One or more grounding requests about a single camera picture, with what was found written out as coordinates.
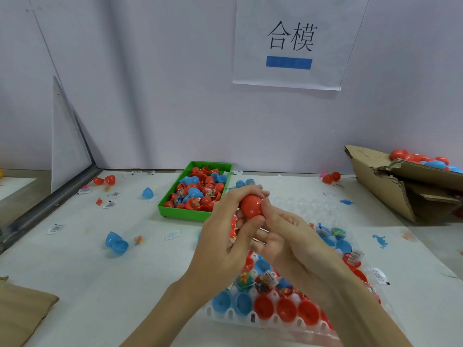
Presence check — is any cardboard box of capsules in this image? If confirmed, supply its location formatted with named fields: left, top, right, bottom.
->
left=344, top=144, right=463, bottom=225

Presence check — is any person's left hand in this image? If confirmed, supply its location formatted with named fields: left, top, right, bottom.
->
left=184, top=186, right=270, bottom=301

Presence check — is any blue egg shell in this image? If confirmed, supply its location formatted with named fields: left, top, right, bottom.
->
left=105, top=231, right=130, bottom=256

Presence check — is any flat brown cardboard sheet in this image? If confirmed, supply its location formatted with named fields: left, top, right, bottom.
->
left=0, top=277, right=60, bottom=347

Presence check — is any green plastic tray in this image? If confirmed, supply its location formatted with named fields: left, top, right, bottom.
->
left=158, top=161, right=234, bottom=223

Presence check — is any person's right forearm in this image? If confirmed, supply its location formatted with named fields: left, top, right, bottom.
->
left=322, top=277, right=413, bottom=347

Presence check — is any clear triangular panel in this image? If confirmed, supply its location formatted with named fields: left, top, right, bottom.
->
left=51, top=76, right=94, bottom=192

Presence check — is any white paper sign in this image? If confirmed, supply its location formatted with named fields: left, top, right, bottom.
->
left=232, top=0, right=370, bottom=91

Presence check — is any person's right hand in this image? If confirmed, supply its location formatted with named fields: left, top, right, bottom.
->
left=252, top=199, right=363, bottom=301

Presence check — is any grey metal rail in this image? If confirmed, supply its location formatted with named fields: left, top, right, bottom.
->
left=0, top=165, right=102, bottom=252

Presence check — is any pile of finished eggs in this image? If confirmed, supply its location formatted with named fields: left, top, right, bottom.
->
left=388, top=148, right=463, bottom=174

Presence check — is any clear plastic egg tray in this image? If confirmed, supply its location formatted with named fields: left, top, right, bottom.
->
left=201, top=193, right=395, bottom=340

